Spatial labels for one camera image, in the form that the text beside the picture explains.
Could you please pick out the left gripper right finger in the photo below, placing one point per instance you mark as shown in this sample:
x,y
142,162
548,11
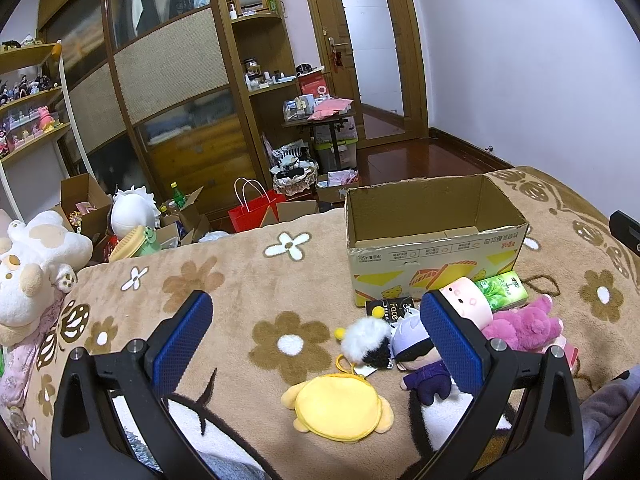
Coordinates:
x,y
545,441

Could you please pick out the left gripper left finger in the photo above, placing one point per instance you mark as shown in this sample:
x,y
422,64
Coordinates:
x,y
87,439

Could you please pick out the magenta pink plush toy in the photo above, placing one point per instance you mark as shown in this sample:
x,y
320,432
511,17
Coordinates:
x,y
527,329

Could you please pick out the pink swiss roll plush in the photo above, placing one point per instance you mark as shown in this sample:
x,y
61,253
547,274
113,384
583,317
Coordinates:
x,y
468,301

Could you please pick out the white-haired blindfold plush doll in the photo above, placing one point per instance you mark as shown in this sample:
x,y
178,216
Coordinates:
x,y
414,353

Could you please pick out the yellow plush pouch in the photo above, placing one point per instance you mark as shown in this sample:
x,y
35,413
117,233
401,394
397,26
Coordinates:
x,y
338,407

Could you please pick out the white black fluffy pompom plush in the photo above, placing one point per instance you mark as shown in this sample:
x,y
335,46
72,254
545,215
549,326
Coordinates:
x,y
366,342

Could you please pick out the green tissue pack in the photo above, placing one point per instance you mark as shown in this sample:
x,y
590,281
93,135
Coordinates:
x,y
503,291

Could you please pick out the large white beige plush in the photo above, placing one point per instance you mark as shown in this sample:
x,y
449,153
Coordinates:
x,y
39,262

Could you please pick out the black Face tissue pack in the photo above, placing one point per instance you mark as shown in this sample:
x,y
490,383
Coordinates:
x,y
391,308

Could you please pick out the green frog plush with hat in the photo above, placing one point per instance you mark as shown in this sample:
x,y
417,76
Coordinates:
x,y
140,241

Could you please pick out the open cardboard box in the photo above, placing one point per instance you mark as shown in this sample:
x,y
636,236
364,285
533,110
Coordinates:
x,y
407,237

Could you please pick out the brown cardboard box on floor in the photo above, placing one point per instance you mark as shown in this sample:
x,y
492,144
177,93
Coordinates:
x,y
84,206

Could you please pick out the white round plush head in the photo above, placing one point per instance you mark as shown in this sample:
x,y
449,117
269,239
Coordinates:
x,y
131,208

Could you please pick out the beige floral blanket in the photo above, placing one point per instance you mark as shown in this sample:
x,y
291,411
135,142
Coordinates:
x,y
280,292

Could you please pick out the red paper gift bag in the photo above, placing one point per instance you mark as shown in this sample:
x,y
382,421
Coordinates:
x,y
249,214

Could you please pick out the white wooden figure shelf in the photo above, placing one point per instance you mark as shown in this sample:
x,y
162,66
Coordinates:
x,y
40,141

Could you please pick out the wooden door with glass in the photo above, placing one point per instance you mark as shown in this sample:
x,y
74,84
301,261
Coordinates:
x,y
371,54

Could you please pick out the small black side table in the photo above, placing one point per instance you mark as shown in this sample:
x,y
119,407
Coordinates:
x,y
333,139

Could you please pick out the wicker basket with items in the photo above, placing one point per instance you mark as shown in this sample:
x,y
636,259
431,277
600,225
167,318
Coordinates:
x,y
296,179

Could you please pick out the wooden wardrobe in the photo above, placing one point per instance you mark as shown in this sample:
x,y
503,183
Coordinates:
x,y
173,94

